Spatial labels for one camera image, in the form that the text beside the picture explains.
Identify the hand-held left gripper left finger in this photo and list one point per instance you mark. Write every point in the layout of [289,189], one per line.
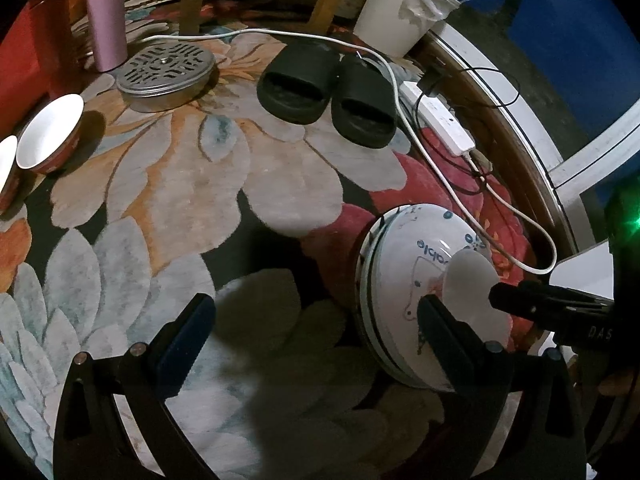
[182,350]

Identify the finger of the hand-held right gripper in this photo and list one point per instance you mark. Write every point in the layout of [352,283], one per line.
[540,305]

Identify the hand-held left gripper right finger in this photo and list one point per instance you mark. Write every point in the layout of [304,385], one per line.
[445,345]

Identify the person's right hand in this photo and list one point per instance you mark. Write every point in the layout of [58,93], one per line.
[620,382]

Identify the white power strip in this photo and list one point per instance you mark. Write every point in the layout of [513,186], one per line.
[440,115]

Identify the black charger plug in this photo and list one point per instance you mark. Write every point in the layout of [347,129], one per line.
[432,82]

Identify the black slipper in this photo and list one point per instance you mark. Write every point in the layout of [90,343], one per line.
[300,80]
[365,105]

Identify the red bowl white inside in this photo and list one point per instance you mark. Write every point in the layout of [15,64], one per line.
[47,130]
[6,165]

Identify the blue door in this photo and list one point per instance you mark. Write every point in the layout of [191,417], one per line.
[565,25]

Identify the round perforated metal tin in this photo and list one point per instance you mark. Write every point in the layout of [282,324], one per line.
[165,65]

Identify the white bucket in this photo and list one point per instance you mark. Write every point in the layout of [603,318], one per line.
[385,15]

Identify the red bag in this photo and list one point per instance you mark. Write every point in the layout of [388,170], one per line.
[30,50]

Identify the pink tumbler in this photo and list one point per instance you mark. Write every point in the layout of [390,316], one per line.
[105,20]

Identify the white door frame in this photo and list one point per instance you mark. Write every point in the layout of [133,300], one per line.
[575,160]

